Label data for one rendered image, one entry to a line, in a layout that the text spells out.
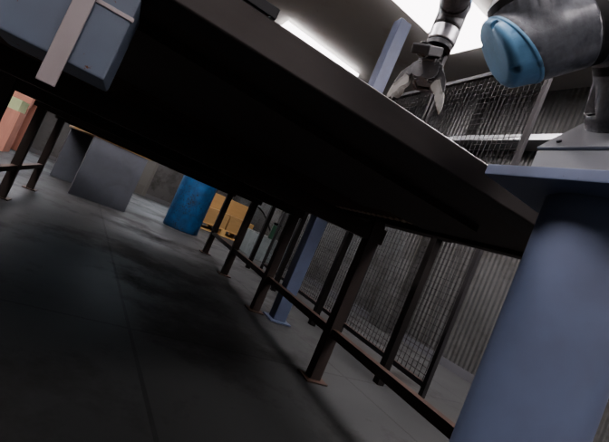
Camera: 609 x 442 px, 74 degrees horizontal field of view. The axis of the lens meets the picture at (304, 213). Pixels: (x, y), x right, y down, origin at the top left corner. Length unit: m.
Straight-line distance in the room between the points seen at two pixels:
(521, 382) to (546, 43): 0.49
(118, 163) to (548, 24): 5.25
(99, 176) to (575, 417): 5.33
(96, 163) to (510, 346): 5.23
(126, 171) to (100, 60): 5.07
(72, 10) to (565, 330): 0.77
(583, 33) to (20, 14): 0.74
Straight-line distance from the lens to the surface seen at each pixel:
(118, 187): 5.67
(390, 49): 3.26
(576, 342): 0.69
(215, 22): 0.66
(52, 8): 0.63
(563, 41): 0.74
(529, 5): 0.74
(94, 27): 0.62
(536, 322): 0.70
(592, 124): 0.82
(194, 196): 6.06
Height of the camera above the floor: 0.63
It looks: 3 degrees up
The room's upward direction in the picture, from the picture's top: 23 degrees clockwise
